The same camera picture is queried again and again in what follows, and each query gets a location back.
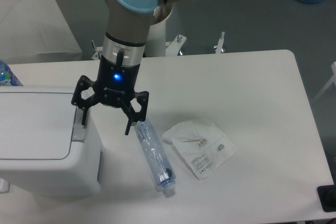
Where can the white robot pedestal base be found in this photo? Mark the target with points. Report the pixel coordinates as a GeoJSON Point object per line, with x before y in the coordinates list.
{"type": "Point", "coordinates": [157, 46]}

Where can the white printed t-shirt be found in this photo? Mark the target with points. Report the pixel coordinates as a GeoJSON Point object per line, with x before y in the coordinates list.
{"type": "Point", "coordinates": [33, 29]}

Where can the white frame at right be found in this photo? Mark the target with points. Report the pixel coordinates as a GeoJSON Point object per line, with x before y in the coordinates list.
{"type": "Point", "coordinates": [327, 85]}

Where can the clear plastic packaging bag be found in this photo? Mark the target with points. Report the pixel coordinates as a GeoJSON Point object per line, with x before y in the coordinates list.
{"type": "Point", "coordinates": [202, 144]}

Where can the crushed clear plastic bottle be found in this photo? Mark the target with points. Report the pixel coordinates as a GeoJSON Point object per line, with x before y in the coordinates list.
{"type": "Point", "coordinates": [159, 164]}

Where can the white push-lid trash can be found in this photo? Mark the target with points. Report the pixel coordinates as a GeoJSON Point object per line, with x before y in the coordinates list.
{"type": "Point", "coordinates": [49, 147]}

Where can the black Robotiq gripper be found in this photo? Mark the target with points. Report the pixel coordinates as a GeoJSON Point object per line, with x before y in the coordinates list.
{"type": "Point", "coordinates": [116, 82]}

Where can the blue labelled water bottle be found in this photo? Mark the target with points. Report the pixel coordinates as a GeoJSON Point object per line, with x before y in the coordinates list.
{"type": "Point", "coordinates": [7, 76]}

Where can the black device at edge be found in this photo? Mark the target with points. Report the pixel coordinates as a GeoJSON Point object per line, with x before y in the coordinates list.
{"type": "Point", "coordinates": [326, 195]}

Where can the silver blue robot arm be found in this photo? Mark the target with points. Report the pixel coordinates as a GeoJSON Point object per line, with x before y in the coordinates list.
{"type": "Point", "coordinates": [126, 35]}

